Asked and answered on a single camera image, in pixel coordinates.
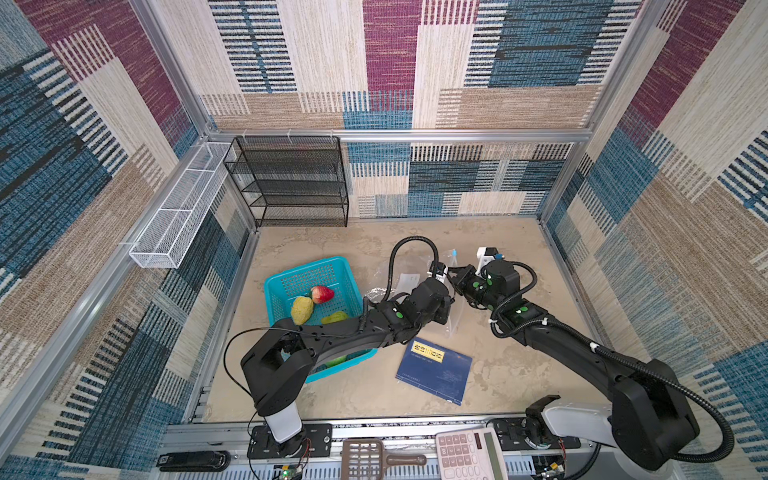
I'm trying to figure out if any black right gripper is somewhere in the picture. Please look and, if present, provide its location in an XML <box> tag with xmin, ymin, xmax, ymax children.
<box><xmin>442</xmin><ymin>264</ymin><xmax>501</xmax><ymax>313</ymax></box>

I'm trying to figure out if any clear zip top bag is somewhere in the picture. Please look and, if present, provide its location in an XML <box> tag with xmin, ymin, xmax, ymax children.
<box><xmin>361</xmin><ymin>242</ymin><xmax>464</xmax><ymax>338</ymax></box>

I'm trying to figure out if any red strawberry toy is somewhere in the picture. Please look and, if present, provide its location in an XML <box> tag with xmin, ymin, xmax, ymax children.
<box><xmin>310</xmin><ymin>285</ymin><xmax>335</xmax><ymax>305</ymax></box>

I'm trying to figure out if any beige potato toy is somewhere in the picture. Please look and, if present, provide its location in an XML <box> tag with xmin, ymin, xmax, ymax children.
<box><xmin>290</xmin><ymin>296</ymin><xmax>314</xmax><ymax>325</ymax></box>

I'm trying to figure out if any teal plastic basket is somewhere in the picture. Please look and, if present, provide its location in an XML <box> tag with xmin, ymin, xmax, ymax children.
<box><xmin>263</xmin><ymin>256</ymin><xmax>379</xmax><ymax>385</ymax></box>

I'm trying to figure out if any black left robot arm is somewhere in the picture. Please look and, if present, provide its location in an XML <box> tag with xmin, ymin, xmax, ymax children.
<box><xmin>240</xmin><ymin>278</ymin><xmax>452</xmax><ymax>446</ymax></box>

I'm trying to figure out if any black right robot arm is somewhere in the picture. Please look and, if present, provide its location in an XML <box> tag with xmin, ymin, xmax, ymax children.
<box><xmin>447</xmin><ymin>259</ymin><xmax>735</xmax><ymax>470</ymax></box>

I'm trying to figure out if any blue booklet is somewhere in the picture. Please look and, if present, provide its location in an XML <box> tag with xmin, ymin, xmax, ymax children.
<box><xmin>395</xmin><ymin>337</ymin><xmax>473</xmax><ymax>406</ymax></box>

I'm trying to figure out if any green apple toy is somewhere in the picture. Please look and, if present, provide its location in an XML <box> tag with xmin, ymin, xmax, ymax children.
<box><xmin>325</xmin><ymin>355</ymin><xmax>347</xmax><ymax>368</ymax></box>

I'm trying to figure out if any pink calculator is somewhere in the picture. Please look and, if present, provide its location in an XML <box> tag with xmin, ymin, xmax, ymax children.
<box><xmin>435</xmin><ymin>427</ymin><xmax>508</xmax><ymax>480</ymax></box>

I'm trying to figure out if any brown slotted spatula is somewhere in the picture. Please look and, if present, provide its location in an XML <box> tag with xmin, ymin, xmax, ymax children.
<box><xmin>340</xmin><ymin>438</ymin><xmax>428</xmax><ymax>480</ymax></box>

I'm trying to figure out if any black stapler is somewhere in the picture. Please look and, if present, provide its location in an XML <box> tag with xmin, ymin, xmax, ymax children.
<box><xmin>156</xmin><ymin>450</ymin><xmax>232</xmax><ymax>473</ymax></box>

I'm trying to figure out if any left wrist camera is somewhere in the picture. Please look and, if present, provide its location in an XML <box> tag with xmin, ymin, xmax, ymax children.
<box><xmin>428</xmin><ymin>260</ymin><xmax>448</xmax><ymax>284</ymax></box>

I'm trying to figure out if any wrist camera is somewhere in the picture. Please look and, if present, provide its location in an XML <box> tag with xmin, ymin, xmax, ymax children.
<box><xmin>428</xmin><ymin>260</ymin><xmax>448</xmax><ymax>284</ymax></box>
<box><xmin>476</xmin><ymin>247</ymin><xmax>499</xmax><ymax>276</ymax></box>

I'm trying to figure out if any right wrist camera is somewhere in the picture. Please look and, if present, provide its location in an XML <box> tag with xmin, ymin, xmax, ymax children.
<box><xmin>476</xmin><ymin>247</ymin><xmax>499</xmax><ymax>276</ymax></box>

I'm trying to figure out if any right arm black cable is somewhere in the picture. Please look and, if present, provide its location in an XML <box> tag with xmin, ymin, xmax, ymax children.
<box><xmin>488</xmin><ymin>260</ymin><xmax>736</xmax><ymax>464</ymax></box>

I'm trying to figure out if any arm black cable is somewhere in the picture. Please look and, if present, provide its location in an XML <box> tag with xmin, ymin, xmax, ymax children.
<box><xmin>221</xmin><ymin>235</ymin><xmax>442</xmax><ymax>397</ymax></box>
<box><xmin>488</xmin><ymin>260</ymin><xmax>736</xmax><ymax>464</ymax></box>

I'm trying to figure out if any black wire shelf rack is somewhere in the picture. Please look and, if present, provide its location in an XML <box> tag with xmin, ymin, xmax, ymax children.
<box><xmin>223</xmin><ymin>136</ymin><xmax>350</xmax><ymax>228</ymax></box>

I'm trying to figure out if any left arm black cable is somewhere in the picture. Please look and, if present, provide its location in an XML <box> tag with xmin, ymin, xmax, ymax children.
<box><xmin>221</xmin><ymin>235</ymin><xmax>442</xmax><ymax>397</ymax></box>

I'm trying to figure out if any white wire mesh tray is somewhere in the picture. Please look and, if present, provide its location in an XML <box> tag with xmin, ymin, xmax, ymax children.
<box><xmin>129</xmin><ymin>142</ymin><xmax>229</xmax><ymax>269</ymax></box>

